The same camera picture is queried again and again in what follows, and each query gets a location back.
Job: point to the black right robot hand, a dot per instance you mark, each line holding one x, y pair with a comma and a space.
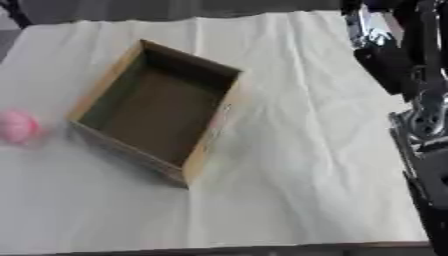
389, 68

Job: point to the pink round soft toy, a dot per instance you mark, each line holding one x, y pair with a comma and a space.
18, 126

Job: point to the black tripod leg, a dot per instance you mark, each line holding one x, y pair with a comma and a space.
17, 15

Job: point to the open tan cardboard box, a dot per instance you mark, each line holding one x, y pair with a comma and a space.
157, 113

